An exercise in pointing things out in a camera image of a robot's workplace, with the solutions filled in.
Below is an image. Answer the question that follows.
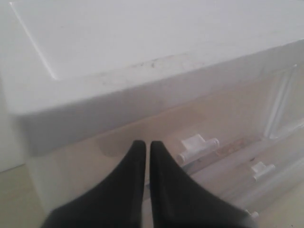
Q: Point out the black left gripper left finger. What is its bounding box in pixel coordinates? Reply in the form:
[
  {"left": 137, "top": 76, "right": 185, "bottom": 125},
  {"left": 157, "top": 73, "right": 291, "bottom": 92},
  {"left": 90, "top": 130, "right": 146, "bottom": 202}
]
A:
[{"left": 42, "top": 140, "right": 145, "bottom": 228}]

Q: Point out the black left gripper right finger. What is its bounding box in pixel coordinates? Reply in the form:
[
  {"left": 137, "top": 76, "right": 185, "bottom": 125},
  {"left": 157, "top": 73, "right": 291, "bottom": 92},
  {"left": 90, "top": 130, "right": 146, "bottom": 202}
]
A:
[{"left": 150, "top": 141, "right": 254, "bottom": 228}]

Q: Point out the white plastic drawer cabinet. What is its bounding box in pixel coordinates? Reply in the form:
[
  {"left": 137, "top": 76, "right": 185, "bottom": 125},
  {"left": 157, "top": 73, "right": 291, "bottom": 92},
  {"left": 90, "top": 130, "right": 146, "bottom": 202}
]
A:
[{"left": 0, "top": 0, "right": 304, "bottom": 228}]

